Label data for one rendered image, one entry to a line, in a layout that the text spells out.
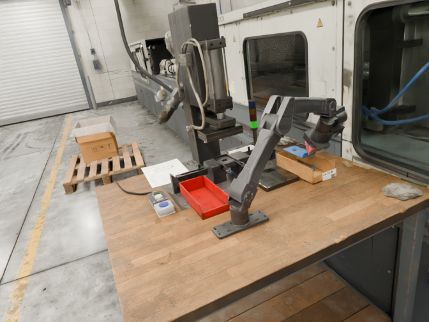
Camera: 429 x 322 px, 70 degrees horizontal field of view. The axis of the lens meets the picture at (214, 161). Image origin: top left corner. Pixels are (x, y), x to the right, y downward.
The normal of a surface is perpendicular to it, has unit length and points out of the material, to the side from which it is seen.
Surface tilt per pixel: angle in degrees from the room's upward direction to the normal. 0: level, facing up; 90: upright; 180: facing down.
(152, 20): 90
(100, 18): 90
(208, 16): 90
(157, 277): 0
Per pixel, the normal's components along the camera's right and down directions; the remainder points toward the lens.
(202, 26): 0.42, 0.28
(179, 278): -0.14, -0.92
